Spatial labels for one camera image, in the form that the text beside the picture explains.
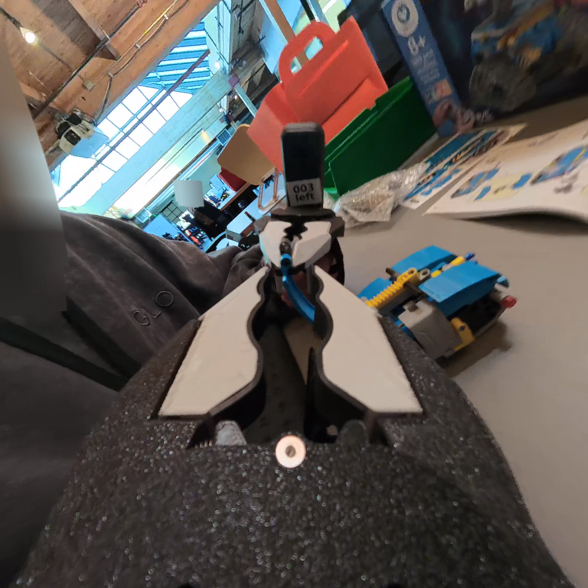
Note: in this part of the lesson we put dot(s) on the orange plastic carry case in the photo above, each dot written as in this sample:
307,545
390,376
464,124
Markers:
321,87

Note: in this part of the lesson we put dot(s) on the blue toy set box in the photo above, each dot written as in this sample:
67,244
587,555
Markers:
422,69

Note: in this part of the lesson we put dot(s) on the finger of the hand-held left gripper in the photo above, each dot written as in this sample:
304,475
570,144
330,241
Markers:
317,243
273,243

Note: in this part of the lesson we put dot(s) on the red box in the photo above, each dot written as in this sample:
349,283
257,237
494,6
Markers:
232,179

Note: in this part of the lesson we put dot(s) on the blue sticker sheet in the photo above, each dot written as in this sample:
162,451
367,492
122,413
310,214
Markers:
459,156

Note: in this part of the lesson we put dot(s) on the tan board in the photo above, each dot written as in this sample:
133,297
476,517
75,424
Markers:
243,156

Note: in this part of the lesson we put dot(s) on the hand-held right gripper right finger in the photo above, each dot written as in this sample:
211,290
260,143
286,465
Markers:
363,363

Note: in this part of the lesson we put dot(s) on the green plastic bin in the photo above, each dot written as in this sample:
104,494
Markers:
381,151

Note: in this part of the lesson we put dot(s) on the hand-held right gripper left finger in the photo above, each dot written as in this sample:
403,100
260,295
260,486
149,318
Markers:
216,358

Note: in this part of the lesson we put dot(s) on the person's left forearm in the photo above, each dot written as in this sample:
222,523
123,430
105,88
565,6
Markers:
239,275

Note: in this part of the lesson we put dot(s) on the ceiling light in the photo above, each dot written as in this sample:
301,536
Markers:
30,36

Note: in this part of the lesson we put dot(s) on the open instruction booklet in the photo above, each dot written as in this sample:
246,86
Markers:
519,183

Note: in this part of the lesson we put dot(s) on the blue curved brick panel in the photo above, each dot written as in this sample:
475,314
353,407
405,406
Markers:
301,298

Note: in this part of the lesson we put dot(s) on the clear plastic bag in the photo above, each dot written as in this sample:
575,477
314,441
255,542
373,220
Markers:
372,197

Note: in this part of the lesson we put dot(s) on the ceiling mounted device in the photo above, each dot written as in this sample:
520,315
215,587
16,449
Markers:
71,131

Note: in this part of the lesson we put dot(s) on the blue toy brick car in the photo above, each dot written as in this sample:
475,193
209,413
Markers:
454,285

